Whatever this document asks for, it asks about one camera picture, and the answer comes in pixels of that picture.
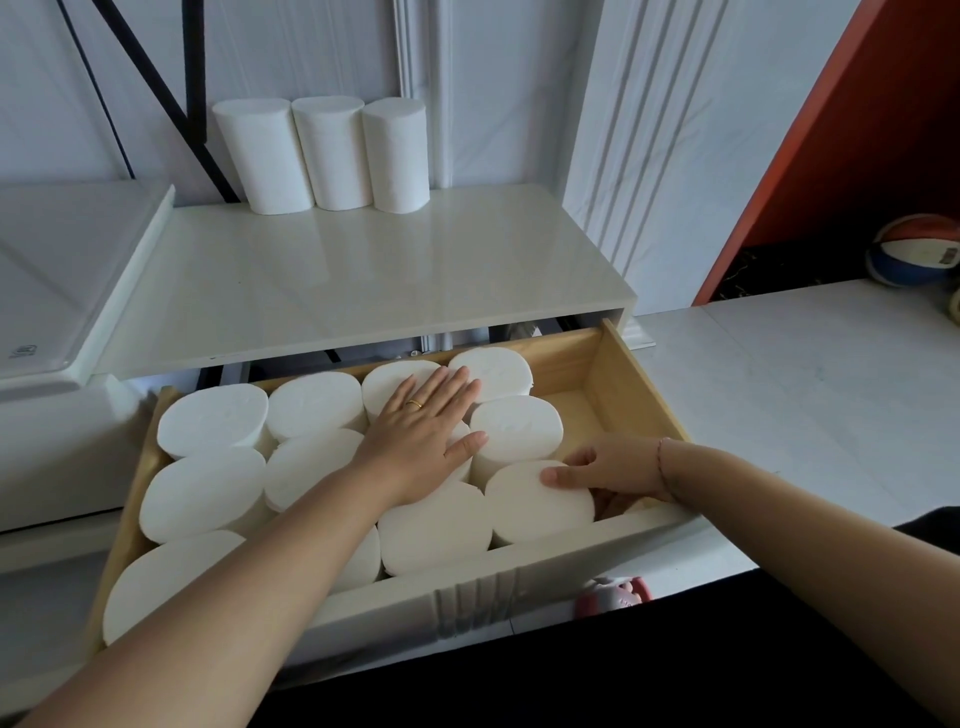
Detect person's right hand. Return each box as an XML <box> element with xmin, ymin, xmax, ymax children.
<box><xmin>539</xmin><ymin>433</ymin><xmax>675</xmax><ymax>520</ymax></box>

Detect person's left hand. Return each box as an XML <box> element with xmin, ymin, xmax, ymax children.
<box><xmin>348</xmin><ymin>365</ymin><xmax>490</xmax><ymax>510</ymax></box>

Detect white drawer with wooden inside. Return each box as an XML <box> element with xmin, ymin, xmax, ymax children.
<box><xmin>82</xmin><ymin>318</ymin><xmax>759</xmax><ymax>688</ymax></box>

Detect person's right forearm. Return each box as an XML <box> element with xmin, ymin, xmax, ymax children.
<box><xmin>659</xmin><ymin>440</ymin><xmax>960</xmax><ymax>721</ymax></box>

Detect person's left forearm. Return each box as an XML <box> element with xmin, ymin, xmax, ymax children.
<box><xmin>18</xmin><ymin>461</ymin><xmax>410</xmax><ymax>728</ymax></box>

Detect red slipper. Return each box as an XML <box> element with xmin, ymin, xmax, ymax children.
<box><xmin>573</xmin><ymin>575</ymin><xmax>654</xmax><ymax>620</ymax></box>

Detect white cabinet top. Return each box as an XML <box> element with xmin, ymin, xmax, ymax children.
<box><xmin>93</xmin><ymin>183</ymin><xmax>639</xmax><ymax>384</ymax></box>

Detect red white blue ball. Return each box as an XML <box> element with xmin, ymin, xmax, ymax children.
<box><xmin>866</xmin><ymin>213</ymin><xmax>960</xmax><ymax>290</ymax></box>

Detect white glass-topped cabinet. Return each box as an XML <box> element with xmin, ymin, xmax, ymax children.
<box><xmin>0</xmin><ymin>179</ymin><xmax>178</xmax><ymax>575</ymax></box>

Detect orange door frame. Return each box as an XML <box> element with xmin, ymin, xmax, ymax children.
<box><xmin>691</xmin><ymin>0</ymin><xmax>960</xmax><ymax>307</ymax></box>

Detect black metal stand frame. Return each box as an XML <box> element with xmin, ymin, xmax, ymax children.
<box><xmin>89</xmin><ymin>0</ymin><xmax>241</xmax><ymax>205</ymax></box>

